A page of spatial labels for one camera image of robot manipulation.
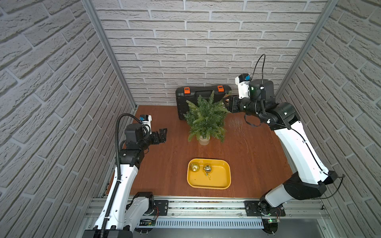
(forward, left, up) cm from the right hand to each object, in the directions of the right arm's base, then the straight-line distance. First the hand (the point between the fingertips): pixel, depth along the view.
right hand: (230, 98), depth 64 cm
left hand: (-2, +34, -16) cm, 37 cm away
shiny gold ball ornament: (-17, +10, -38) cm, 43 cm away
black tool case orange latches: (+23, +17, -15) cm, 32 cm away
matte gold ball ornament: (-15, +17, -38) cm, 44 cm away
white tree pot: (+2, +10, -39) cm, 41 cm away
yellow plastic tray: (-19, +9, -41) cm, 46 cm away
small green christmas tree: (-2, +10, -10) cm, 14 cm away
